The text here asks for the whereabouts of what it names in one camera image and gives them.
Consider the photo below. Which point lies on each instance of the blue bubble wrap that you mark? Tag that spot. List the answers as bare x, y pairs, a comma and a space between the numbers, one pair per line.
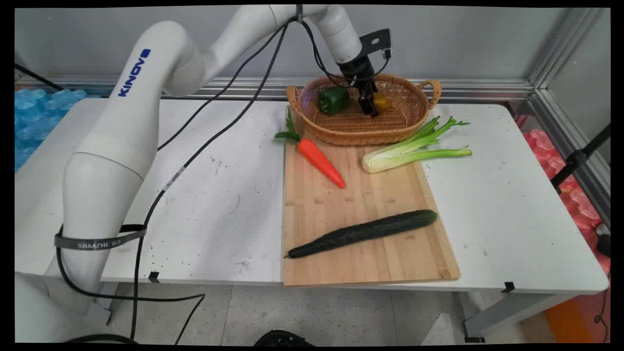
36, 117

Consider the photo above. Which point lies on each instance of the green bell pepper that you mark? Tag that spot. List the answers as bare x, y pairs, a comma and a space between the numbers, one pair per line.
333, 100

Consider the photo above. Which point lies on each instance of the black tripod stand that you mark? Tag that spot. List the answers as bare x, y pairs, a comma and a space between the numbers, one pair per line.
577, 158

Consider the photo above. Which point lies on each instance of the white table leg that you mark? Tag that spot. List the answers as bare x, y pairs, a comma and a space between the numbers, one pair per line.
512, 314

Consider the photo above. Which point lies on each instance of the black power adapter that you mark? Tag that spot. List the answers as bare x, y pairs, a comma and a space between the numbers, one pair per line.
603, 241

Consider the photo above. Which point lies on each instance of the pink bubble wrap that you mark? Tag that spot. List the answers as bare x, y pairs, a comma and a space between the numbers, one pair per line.
580, 202

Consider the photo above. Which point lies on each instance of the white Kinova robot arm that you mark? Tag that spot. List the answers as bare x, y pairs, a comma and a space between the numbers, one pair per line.
107, 170

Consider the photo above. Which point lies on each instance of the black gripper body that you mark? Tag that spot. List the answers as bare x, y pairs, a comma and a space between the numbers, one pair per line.
357, 69

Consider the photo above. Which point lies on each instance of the woven wicker basket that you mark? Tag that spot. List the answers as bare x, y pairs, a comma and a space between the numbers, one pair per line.
351, 129

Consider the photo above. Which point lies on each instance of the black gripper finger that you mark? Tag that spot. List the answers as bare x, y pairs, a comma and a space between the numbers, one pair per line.
366, 103
374, 87

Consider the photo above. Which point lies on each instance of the black round floor object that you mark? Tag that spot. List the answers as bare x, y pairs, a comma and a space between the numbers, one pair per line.
282, 338

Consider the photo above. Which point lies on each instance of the dark green cucumber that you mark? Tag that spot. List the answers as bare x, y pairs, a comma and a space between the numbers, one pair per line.
360, 233

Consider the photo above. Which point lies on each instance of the horizontal aluminium frame rail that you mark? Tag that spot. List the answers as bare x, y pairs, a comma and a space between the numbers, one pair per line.
477, 89

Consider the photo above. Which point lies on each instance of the orange toy carrot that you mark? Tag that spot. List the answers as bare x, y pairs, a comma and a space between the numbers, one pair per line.
319, 161

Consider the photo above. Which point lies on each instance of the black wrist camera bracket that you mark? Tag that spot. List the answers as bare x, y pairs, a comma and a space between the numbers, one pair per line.
376, 41

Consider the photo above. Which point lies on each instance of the orange floor mat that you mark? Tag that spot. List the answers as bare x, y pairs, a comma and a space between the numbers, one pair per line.
570, 321

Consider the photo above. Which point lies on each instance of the sloping aluminium frame rail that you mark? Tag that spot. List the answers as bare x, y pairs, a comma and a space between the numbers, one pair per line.
570, 136

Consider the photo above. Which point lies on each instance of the bamboo cutting board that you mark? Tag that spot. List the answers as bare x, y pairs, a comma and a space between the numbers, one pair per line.
370, 200

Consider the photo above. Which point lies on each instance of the black table edge clip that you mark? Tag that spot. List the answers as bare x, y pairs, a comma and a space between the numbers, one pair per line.
508, 287
154, 277

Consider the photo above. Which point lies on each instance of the green celery stalk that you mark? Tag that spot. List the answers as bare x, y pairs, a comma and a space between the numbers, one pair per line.
399, 155

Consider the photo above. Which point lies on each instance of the yellow-orange bell pepper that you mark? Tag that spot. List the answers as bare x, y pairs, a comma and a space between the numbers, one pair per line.
382, 102

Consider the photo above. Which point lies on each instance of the thin black rod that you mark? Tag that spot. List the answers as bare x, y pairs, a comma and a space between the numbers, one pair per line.
36, 75

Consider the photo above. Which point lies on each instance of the upright aluminium frame post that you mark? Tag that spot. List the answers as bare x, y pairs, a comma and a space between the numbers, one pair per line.
560, 44

